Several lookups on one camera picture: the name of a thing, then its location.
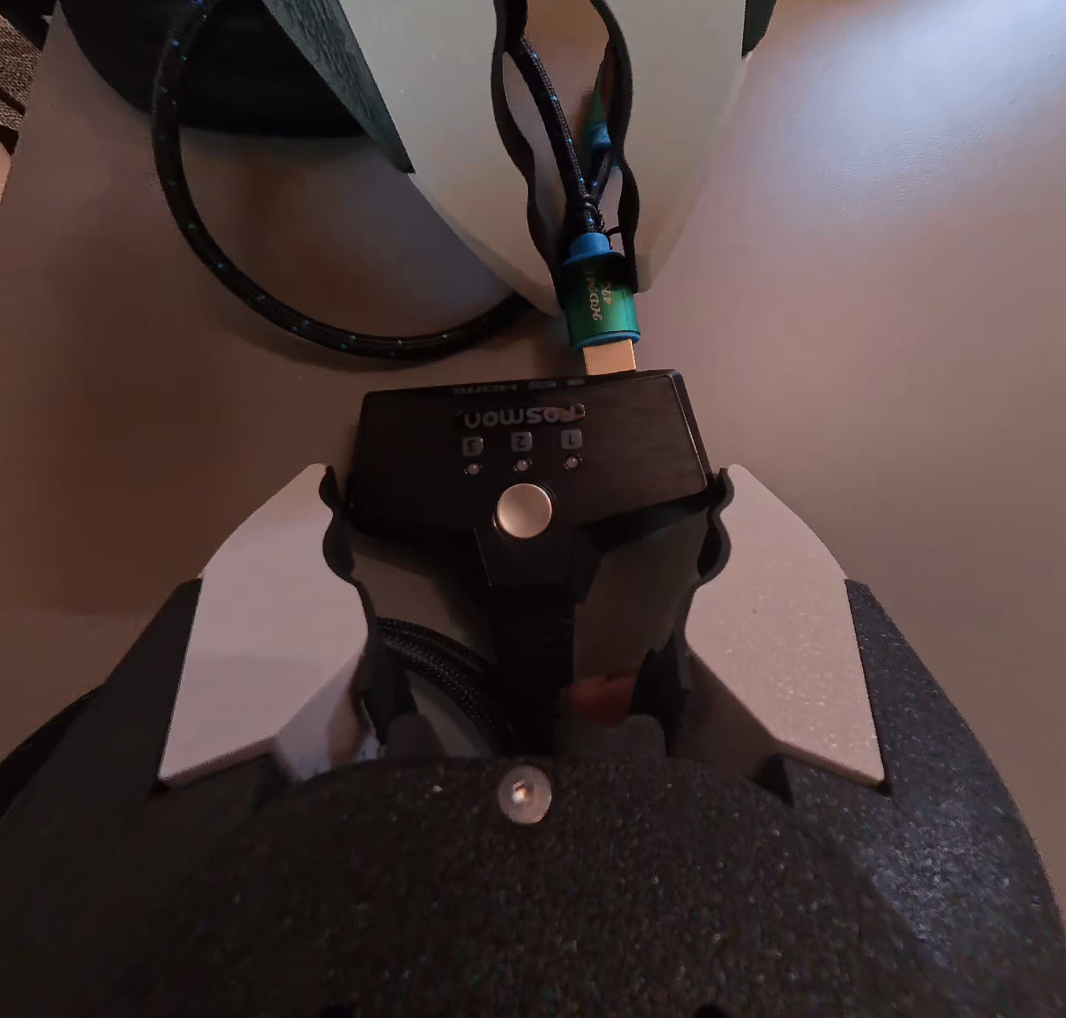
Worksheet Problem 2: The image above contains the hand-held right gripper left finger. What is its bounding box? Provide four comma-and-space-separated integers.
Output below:
157, 462, 393, 788

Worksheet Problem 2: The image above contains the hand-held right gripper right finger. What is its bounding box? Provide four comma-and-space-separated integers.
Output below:
666, 462, 887, 788

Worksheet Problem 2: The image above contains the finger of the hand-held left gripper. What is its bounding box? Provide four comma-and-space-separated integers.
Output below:
573, 0, 748, 295
319, 0, 569, 317

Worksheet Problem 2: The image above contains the green plug braided cable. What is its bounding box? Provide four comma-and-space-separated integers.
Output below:
152, 0, 644, 380

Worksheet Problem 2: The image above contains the black video switch box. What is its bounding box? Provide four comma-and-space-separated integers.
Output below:
345, 369, 719, 757

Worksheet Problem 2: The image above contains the black quilted wrist rest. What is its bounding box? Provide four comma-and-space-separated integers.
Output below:
52, 0, 363, 134

